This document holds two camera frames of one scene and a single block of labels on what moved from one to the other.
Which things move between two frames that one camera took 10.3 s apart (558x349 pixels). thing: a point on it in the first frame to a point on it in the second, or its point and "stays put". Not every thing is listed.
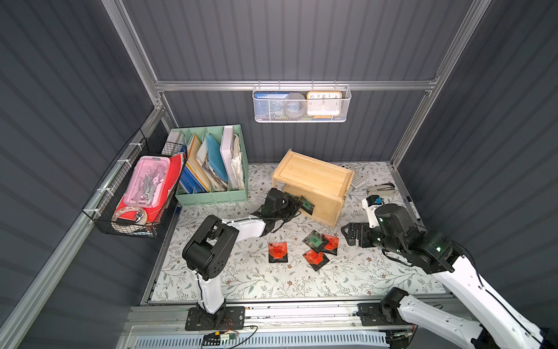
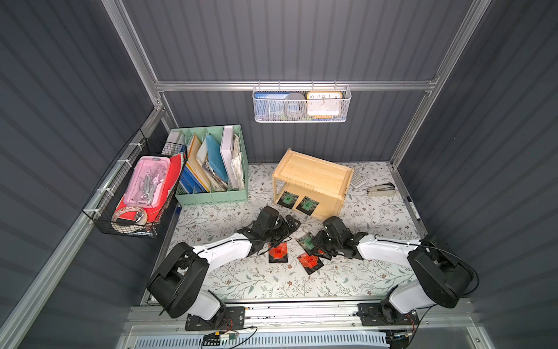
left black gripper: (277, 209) to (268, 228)
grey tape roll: (295, 105) stays put
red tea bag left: (277, 252) stays put
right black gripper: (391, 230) to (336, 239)
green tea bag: (306, 206) stays put
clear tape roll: (141, 217) stays put
